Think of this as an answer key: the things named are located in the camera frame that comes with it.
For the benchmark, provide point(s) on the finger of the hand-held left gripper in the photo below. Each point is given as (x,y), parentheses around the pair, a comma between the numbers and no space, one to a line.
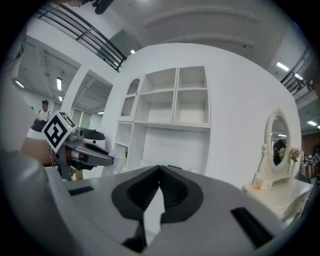
(86,167)
(100,156)

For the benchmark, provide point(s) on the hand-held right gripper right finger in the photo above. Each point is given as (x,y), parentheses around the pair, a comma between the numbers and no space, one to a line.
(212,217)

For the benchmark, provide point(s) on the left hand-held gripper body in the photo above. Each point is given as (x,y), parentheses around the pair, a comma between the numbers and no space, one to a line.
(56,131)

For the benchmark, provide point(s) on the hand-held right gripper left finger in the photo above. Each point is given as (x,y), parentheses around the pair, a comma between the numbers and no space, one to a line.
(95,215)

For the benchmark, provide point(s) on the white item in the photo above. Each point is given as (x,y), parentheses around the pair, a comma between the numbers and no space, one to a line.
(117,157)

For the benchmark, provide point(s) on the person's left forearm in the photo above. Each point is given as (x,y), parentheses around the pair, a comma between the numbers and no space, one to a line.
(33,150)

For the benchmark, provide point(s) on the small orange item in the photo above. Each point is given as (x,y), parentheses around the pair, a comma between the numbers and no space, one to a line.
(257,187)

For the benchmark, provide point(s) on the wooden leg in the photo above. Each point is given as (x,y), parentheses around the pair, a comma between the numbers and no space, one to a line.
(79,174)

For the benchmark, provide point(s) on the ceiling light panel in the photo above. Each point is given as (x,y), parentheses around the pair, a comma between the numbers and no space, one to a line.
(312,123)
(59,83)
(132,51)
(282,66)

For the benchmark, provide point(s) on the person's white sleeve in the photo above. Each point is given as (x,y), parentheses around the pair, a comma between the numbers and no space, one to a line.
(22,205)

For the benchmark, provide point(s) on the white vanity table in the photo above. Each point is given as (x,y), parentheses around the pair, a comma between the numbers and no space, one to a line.
(285,197)

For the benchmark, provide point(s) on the white shelf cabinet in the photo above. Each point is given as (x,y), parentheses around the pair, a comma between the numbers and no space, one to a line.
(172,112)

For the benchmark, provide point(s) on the white oval vanity mirror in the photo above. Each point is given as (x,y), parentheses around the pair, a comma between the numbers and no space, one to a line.
(277,140)

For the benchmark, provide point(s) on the long black balcony railing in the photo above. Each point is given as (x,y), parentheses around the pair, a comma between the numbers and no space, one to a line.
(85,32)

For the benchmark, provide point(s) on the pale flower bunch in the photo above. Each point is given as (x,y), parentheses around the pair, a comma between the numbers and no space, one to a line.
(294,153)

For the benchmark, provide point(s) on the black and white patterned cube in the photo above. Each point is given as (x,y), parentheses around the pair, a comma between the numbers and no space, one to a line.
(316,159)

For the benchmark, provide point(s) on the short black balcony railing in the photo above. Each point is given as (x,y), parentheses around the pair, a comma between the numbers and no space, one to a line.
(298,75)

